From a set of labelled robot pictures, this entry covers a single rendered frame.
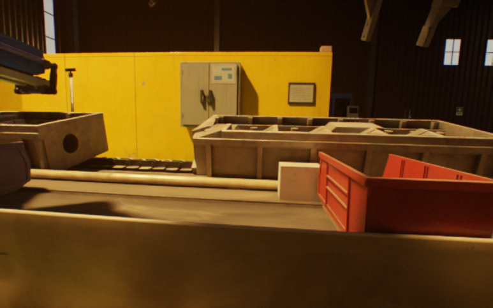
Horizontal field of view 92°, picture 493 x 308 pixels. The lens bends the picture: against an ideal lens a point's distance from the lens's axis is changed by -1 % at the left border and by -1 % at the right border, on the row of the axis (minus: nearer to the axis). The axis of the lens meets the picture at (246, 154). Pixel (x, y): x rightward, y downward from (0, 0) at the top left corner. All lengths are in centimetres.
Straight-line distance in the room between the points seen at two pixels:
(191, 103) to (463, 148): 264
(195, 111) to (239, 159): 226
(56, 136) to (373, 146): 115
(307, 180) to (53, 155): 94
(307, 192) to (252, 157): 22
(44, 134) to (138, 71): 259
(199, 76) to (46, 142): 219
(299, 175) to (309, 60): 264
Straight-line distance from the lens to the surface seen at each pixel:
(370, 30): 65
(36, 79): 166
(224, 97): 298
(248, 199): 72
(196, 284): 43
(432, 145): 94
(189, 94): 309
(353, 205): 45
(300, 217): 61
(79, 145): 128
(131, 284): 47
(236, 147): 82
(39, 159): 117
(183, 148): 335
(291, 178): 71
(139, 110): 358
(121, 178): 95
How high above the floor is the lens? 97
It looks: 7 degrees down
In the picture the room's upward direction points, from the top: 1 degrees clockwise
